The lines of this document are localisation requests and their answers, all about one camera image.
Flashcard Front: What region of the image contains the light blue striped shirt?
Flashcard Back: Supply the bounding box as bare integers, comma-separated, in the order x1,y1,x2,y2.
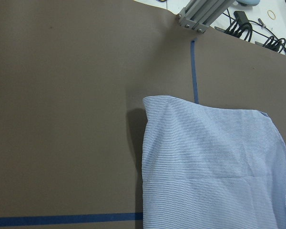
142,95,286,229

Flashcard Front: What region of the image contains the aluminium frame post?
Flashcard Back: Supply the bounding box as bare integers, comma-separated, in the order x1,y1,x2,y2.
177,0,234,33

